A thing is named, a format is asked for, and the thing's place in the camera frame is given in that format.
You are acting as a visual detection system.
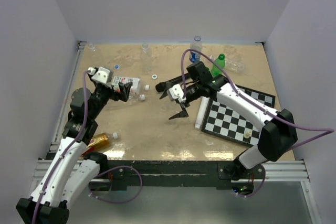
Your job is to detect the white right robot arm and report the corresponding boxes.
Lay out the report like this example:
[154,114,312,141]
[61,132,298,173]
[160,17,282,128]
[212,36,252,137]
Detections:
[162,62,298,178]

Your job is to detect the clear bottle back left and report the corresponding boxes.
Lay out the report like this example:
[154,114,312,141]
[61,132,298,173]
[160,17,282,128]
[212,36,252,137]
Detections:
[87,43,104,66]

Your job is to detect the clear plastic bottle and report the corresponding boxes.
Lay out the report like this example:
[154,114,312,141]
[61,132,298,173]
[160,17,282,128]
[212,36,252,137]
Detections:
[140,43,152,74]

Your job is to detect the clear crushed bottle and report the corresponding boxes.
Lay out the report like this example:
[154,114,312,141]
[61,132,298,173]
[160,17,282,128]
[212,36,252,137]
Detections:
[106,94,145,110]

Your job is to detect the blue label water bottle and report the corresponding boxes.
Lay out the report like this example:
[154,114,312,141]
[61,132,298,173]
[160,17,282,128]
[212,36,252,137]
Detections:
[189,36,203,63]

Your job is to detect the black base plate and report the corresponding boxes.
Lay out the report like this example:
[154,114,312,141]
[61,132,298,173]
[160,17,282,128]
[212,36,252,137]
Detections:
[78,159,266,192]

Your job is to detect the aluminium frame rail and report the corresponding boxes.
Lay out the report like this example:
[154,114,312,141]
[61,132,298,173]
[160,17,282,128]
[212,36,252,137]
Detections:
[33,158,323,224]

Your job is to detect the white microphone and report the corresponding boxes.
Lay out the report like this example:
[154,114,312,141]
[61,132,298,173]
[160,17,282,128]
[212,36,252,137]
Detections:
[194,97,209,130]

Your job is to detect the gold label drink bottle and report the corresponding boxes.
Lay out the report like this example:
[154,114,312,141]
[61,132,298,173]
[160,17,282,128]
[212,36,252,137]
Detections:
[81,132,119,157]

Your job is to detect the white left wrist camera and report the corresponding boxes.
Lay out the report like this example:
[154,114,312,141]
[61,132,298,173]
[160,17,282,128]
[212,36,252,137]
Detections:
[88,67,113,88]

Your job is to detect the clear bottle lying right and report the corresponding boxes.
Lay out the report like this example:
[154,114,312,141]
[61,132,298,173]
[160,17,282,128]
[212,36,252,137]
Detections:
[223,57,245,73]

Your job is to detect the black microphone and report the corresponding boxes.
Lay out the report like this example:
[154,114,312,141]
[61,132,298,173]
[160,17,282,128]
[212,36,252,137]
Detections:
[155,76,182,92]

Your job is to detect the black white chessboard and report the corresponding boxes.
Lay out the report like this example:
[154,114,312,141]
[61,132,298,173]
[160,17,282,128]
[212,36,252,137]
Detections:
[201,86,276,147]

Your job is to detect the green tea label bottle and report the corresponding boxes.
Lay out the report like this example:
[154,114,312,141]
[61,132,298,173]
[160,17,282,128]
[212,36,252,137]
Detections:
[111,76,150,96]

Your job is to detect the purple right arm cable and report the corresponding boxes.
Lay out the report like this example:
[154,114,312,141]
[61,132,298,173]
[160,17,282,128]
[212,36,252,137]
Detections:
[181,49,336,154]

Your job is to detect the cream chess piece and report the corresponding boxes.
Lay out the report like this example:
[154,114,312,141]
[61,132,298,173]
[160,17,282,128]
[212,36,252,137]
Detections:
[244,130,253,138]

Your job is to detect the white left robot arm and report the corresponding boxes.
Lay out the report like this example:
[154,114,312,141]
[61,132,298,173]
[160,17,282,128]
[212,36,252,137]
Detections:
[16,82,132,223]

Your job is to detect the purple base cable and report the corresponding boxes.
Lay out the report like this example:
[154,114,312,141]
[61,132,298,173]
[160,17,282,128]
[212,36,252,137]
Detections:
[88,166,143,204]

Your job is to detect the green plastic bottle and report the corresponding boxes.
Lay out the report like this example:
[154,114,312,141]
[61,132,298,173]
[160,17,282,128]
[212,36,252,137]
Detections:
[211,54,225,77]

